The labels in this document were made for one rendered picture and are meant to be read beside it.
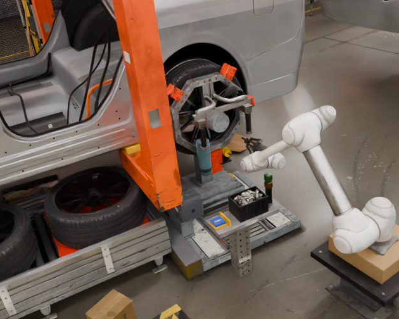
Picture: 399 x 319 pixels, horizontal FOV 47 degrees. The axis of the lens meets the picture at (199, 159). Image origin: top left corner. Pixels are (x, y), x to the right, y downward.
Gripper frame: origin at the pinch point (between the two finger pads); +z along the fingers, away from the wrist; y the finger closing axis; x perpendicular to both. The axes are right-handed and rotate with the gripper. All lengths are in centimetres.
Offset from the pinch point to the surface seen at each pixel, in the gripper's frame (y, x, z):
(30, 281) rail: -134, 93, -17
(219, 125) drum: -1.3, 30.6, -5.2
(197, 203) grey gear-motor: -53, 16, -12
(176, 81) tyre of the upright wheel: 8, 62, 18
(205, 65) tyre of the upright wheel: 27, 50, 18
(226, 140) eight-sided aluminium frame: -7.5, 7.0, 9.4
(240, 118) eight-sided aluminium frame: 10.8, 6.9, 8.9
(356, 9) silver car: 172, -125, 109
